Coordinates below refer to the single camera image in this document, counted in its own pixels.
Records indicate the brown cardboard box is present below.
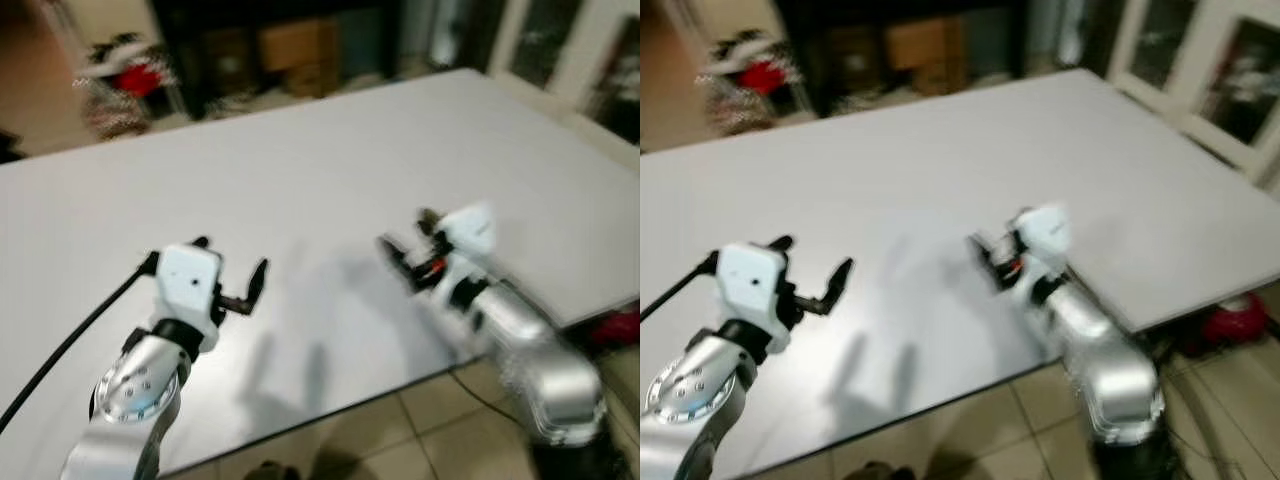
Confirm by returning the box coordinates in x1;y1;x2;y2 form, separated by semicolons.
258;18;339;98
884;16;968;98

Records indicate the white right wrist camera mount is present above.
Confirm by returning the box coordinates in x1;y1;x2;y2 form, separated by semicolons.
436;202;498;289
1012;204;1072;291

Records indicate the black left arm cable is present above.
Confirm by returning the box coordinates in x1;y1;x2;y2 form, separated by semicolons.
0;252;161;433
640;252;723;323

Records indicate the red round object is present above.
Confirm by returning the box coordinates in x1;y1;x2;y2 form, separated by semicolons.
1198;293;1273;347
590;308;641;348

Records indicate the red and white patterned bag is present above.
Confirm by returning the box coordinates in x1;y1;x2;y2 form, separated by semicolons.
696;30;803;137
74;33;179;139

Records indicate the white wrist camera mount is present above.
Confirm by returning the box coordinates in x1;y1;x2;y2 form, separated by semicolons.
436;202;498;289
153;243;225;353
716;242;793;337
1012;204;1072;291

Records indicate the dark shelf cabinet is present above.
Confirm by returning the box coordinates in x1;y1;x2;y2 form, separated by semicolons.
775;0;1033;119
148;0;406;119

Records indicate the white glazed door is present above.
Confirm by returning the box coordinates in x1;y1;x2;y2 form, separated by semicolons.
495;0;641;149
1105;0;1280;181

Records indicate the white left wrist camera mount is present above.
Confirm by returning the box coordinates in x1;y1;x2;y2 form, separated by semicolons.
153;243;225;353
716;242;793;337

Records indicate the black robot leg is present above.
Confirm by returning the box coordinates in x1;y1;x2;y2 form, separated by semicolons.
1090;436;1191;480

